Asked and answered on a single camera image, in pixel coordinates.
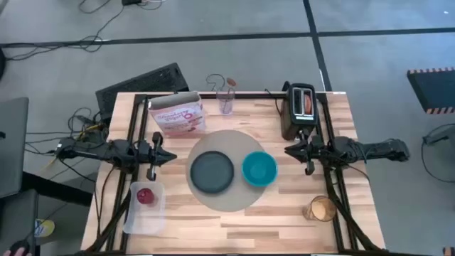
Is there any pink strawberry yogurt cereal box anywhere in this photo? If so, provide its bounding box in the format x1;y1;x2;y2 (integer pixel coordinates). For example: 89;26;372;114
147;90;207;138

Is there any round grey placemat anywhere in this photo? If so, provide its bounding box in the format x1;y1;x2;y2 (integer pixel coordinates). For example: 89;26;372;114
185;129;274;213

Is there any black cable bundle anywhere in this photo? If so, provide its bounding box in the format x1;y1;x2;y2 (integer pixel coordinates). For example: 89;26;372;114
24;106;107;157

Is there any dark green plate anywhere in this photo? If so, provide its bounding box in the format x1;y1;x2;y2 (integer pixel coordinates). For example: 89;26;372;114
189;150;235;195

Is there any black toaster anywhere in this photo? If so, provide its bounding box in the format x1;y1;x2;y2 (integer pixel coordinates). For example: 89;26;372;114
279;82;319;142

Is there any black hazard striped mat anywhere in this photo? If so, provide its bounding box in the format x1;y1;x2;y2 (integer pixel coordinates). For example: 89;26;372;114
407;66;455;115

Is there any black toaster power cable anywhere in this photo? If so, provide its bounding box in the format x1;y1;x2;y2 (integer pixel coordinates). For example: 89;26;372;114
264;80;289;114

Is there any yellow round object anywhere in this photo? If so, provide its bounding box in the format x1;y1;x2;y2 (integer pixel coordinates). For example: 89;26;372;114
34;218;56;238

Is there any amber tumbler of juice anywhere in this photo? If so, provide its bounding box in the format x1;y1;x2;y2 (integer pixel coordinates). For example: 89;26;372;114
302;195;338;223

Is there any grey laptop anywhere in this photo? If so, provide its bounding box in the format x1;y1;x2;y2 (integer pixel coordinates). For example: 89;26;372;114
0;96;30;199

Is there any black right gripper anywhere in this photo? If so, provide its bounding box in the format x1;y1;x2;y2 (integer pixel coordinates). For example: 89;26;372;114
284;130;331;176

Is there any thin black cable loop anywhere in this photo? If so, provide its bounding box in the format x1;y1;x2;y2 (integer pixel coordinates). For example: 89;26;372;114
205;73;227;93

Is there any dark grey case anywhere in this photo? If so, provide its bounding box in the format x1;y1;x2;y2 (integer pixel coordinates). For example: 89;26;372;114
0;188;39;256

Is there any black floor cable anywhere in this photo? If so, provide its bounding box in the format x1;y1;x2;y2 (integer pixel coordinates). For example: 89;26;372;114
0;0;125;61

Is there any person's hand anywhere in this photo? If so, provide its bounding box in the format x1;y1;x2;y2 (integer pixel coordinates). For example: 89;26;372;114
1;240;33;256

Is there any black keyboard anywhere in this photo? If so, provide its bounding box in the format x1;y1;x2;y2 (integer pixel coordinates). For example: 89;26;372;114
95;63;190;120

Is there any gold metal spoon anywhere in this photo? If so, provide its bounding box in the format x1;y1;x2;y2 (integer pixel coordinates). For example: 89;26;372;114
224;77;237;111

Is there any teal bowl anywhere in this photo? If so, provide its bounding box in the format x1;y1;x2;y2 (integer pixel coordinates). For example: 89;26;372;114
241;151;279;188

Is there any red apple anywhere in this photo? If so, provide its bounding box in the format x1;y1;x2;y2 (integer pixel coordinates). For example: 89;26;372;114
136;187;156;206

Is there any clear plastic container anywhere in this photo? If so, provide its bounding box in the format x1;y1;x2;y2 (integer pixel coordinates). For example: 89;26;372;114
123;181;167;235

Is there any clear drinking glass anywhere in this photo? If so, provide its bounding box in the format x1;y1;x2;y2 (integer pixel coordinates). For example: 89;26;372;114
215;87;236;115

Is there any round grey stand base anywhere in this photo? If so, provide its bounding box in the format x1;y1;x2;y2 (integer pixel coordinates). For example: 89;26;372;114
421;122;455;184

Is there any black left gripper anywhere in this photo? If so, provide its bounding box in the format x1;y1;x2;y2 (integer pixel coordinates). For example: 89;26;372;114
136;132;178;181

